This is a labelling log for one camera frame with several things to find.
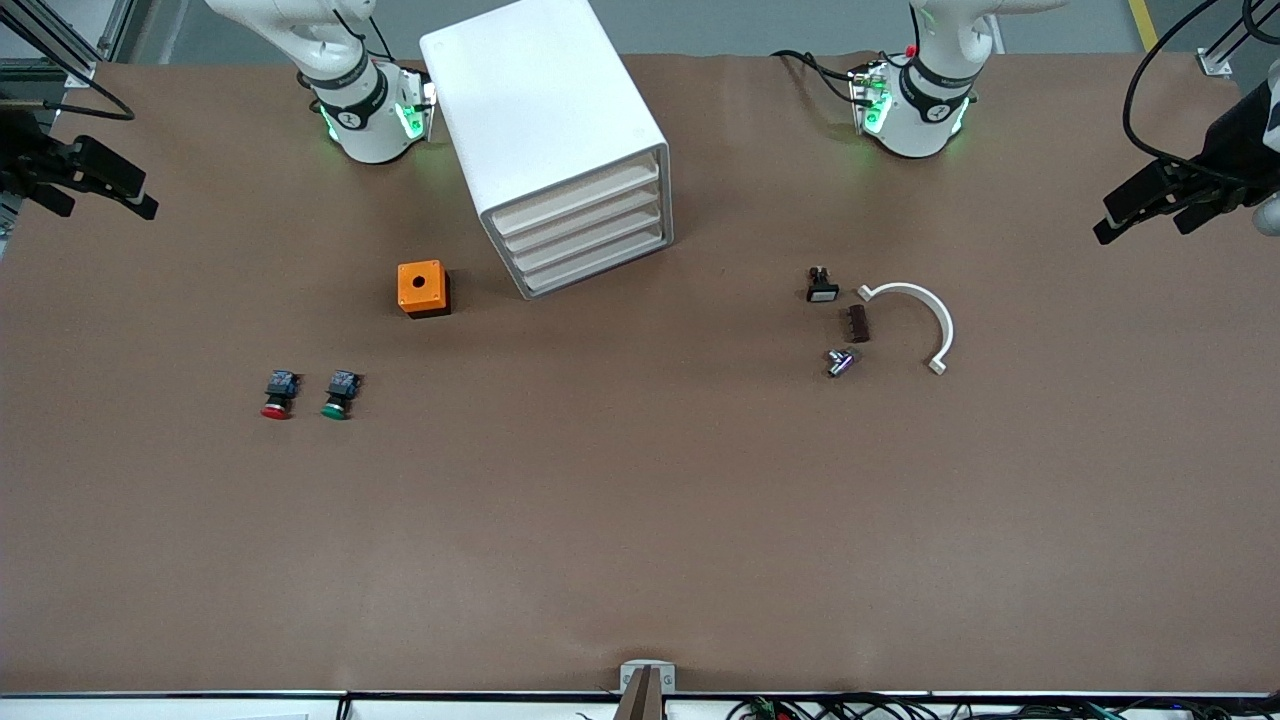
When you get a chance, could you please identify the aluminium frame post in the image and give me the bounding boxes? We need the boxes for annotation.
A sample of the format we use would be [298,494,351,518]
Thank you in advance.
[0,0,136,89]
[1197,0,1280,78]

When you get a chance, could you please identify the green mushroom push button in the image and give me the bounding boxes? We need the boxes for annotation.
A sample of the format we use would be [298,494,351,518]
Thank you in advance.
[321,369,362,421]

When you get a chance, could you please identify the black left base cable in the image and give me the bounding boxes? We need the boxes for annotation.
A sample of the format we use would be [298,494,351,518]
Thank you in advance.
[770,48,863,106]

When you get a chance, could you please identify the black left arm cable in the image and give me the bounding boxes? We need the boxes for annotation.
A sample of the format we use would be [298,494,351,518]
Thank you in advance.
[1122,0,1280,187]

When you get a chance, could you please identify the white semicircular pipe clamp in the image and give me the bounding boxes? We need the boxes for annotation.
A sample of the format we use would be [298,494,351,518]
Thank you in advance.
[857,282,956,377]

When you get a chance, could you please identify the red mushroom push button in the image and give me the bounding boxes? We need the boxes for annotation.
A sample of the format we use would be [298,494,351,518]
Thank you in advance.
[260,369,299,421]

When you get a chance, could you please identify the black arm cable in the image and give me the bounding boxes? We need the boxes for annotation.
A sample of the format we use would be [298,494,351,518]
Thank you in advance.
[1122,0,1280,187]
[0,70,137,122]

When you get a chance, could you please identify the black cable bundle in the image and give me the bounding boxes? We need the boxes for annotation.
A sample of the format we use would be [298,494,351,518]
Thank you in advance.
[725,693,1280,720]

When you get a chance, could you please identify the brown table mat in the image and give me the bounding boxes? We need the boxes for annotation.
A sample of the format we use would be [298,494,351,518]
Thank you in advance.
[0,50,1280,696]

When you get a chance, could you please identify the white plastic drawer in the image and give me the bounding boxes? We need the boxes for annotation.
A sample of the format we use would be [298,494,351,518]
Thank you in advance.
[490,152,663,236]
[508,197,668,279]
[498,175,665,258]
[518,218,670,298]

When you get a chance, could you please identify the orange button enclosure box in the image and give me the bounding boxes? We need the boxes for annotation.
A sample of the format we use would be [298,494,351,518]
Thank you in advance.
[397,260,451,319]

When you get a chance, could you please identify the grey metal table bracket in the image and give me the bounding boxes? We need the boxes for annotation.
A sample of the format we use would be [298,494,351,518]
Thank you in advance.
[620,660,677,696]

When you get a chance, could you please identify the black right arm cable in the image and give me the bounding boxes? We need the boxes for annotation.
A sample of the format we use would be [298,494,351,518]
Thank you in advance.
[0,70,137,122]

